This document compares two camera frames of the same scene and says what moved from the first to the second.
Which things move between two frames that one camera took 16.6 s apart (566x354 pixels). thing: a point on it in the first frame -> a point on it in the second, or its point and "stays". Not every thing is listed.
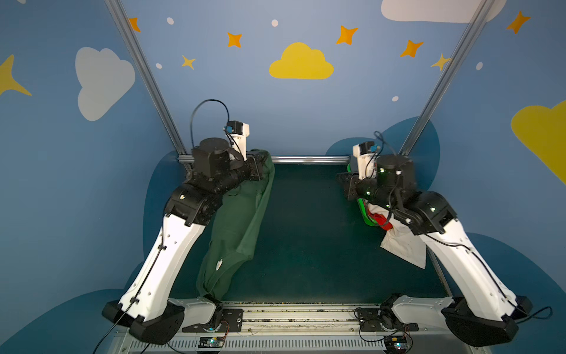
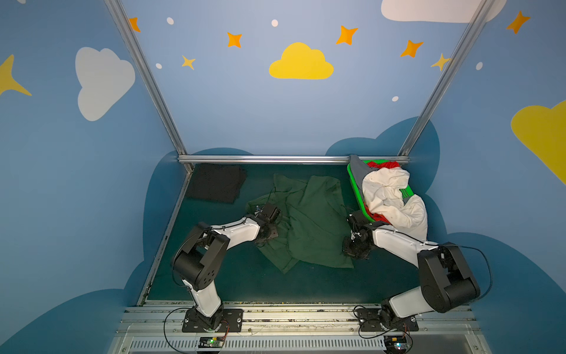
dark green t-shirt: x=231 y=234 -> x=312 y=226
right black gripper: x=347 y=186 -> x=352 y=248
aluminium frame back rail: x=278 y=159 stays
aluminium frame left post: x=151 y=80 stays
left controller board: x=211 y=342 stays
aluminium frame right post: x=447 y=75 stays
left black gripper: x=256 y=165 -> x=270 y=213
